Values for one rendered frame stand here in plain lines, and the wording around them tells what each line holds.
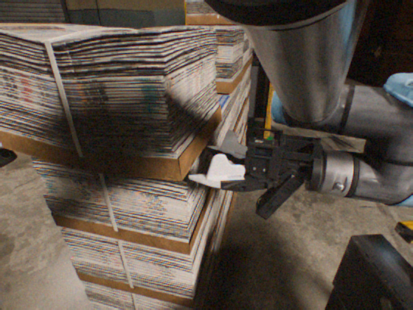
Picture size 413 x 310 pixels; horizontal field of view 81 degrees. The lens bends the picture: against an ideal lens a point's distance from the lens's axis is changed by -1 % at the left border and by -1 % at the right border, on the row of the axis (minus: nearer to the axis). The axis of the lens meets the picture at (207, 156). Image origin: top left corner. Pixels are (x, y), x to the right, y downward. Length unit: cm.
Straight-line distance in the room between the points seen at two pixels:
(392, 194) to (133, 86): 40
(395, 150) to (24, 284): 151
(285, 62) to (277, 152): 23
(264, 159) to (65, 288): 122
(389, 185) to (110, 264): 68
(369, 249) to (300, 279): 96
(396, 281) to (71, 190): 62
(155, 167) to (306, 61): 30
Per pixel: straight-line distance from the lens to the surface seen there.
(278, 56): 17
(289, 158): 41
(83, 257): 84
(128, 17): 759
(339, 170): 41
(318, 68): 19
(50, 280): 151
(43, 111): 51
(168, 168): 41
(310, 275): 141
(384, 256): 44
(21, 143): 60
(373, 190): 43
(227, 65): 96
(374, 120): 39
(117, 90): 40
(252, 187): 40
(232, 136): 47
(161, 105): 36
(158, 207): 54
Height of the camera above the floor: 109
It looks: 29 degrees down
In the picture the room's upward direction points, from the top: straight up
